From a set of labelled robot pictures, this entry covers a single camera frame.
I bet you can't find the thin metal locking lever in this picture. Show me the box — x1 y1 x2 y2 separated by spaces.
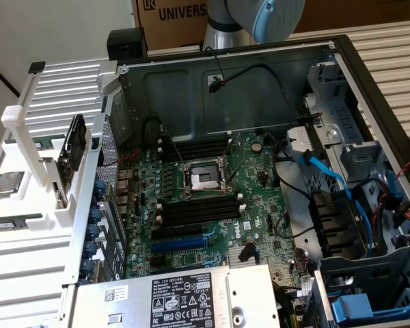
223 132 245 189
159 125 187 170

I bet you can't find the green RAM stick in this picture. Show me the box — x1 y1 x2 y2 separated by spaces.
0 213 44 235
5 135 68 150

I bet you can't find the green Dell motherboard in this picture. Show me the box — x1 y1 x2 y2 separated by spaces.
118 131 315 298

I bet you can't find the white parts rack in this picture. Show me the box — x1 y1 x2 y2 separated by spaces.
0 61 105 245

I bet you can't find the cardboard box with Universal print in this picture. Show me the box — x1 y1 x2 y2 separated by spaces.
130 0 209 52

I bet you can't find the flat blue data wire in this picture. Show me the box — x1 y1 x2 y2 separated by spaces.
299 150 379 254

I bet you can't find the black plastic box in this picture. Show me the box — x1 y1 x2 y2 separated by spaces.
107 29 148 62

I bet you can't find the graphics card with metal bracket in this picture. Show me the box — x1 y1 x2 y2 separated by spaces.
53 155 75 209

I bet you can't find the CPU socket with metal frame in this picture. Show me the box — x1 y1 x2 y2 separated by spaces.
179 156 235 200

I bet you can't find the black wire with plug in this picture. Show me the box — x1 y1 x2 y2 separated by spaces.
204 46 315 120

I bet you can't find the blue expansion slot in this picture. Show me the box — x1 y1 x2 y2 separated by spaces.
150 236 208 254

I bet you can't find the short blue wire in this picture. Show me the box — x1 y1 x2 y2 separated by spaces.
384 169 402 215

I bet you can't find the black disk drive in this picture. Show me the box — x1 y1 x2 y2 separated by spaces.
64 114 88 172

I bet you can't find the black fan shroud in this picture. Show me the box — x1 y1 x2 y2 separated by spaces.
309 191 368 259

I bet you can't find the blue-grey disk bay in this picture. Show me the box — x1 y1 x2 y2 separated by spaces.
319 245 410 328

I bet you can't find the thin red wire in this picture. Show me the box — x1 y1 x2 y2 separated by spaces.
98 152 139 169

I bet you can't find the plain brown cardboard box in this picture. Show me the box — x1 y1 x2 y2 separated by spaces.
286 0 410 34

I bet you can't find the silver power supply with labels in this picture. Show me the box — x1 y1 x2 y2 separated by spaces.
68 264 281 328

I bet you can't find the silver CPU chip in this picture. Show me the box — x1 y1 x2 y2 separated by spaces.
0 170 25 196

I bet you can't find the long black expansion slot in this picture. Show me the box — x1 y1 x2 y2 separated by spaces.
151 224 204 241

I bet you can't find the silver finned heat sink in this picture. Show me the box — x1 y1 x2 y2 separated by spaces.
228 244 257 266

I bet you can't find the open grey PC case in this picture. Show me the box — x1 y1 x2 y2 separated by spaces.
63 33 410 328

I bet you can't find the blue plastic disk bracket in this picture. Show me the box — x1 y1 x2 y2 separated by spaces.
329 293 410 324

